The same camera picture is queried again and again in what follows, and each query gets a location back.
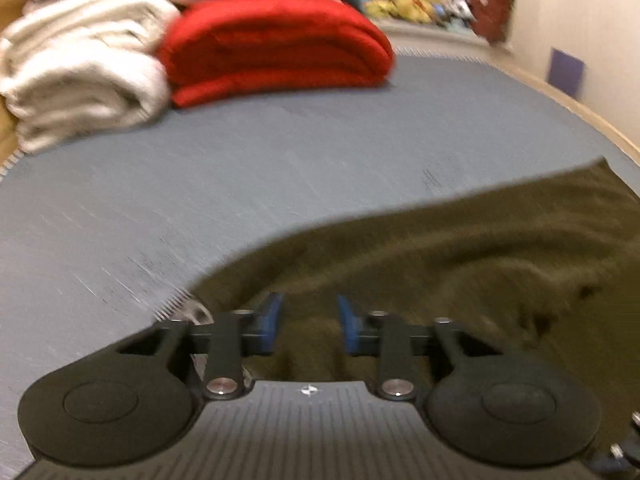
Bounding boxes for olive corduroy pants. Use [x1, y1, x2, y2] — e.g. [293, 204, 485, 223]
[160, 159, 639, 448]

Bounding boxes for grey quilted mattress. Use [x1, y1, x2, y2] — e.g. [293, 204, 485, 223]
[1, 48, 639, 479]

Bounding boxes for red folded quilt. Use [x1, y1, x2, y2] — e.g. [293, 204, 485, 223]
[157, 0, 395, 108]

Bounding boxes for white folded blanket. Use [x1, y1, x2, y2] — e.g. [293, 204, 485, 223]
[1, 0, 180, 154]

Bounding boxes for yellow plush toy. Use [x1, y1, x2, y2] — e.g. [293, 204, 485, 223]
[363, 0, 448, 24]

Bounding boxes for dark red cushion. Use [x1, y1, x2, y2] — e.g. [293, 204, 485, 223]
[465, 0, 514, 44]

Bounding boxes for purple paper on wall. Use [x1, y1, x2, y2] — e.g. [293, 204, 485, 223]
[546, 49, 586, 100]

